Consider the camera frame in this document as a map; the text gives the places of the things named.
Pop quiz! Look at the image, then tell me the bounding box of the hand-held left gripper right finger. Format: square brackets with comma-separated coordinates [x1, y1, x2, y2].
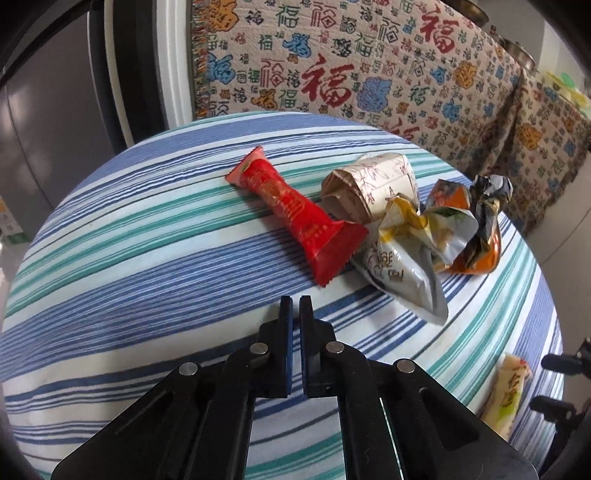
[299, 294, 539, 480]

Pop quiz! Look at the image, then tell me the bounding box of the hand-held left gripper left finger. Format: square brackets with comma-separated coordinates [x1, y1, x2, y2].
[51, 295, 294, 480]

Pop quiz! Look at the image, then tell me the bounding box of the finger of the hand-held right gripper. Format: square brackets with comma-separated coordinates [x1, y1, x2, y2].
[541, 338, 591, 376]
[529, 394, 589, 432]

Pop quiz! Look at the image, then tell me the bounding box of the cream snack packet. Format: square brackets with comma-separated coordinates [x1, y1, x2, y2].
[480, 353, 534, 440]

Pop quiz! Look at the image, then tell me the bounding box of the long red snack wrapper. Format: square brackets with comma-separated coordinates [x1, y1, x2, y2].
[225, 146, 370, 287]

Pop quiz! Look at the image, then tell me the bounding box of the silver crumpled snack bag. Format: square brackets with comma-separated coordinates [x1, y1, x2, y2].
[350, 194, 479, 325]

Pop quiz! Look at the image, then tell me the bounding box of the black and orange crumpled bag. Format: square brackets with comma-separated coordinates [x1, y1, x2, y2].
[424, 174, 515, 277]

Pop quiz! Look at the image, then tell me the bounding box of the striped tablecloth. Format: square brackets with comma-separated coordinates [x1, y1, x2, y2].
[0, 111, 567, 480]

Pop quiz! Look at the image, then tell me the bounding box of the beige patterned paper carton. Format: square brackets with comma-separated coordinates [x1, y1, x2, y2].
[320, 152, 421, 225]

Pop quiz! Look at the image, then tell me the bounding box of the small printed cloth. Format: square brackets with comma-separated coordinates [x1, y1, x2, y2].
[465, 69, 591, 237]

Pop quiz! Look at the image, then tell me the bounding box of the yellow-green plastic lid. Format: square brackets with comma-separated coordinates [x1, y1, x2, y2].
[542, 69, 591, 112]

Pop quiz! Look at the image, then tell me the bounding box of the yellow and green cardboard box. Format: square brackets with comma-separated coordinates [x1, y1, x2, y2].
[0, 198, 31, 246]

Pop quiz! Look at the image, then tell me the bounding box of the steel pot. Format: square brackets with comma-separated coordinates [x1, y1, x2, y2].
[490, 27, 537, 73]

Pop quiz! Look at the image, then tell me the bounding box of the large printed cloth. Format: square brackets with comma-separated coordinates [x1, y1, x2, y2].
[187, 0, 528, 160]

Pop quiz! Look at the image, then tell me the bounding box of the grey refrigerator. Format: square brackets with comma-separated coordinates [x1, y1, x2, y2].
[0, 11, 168, 232]

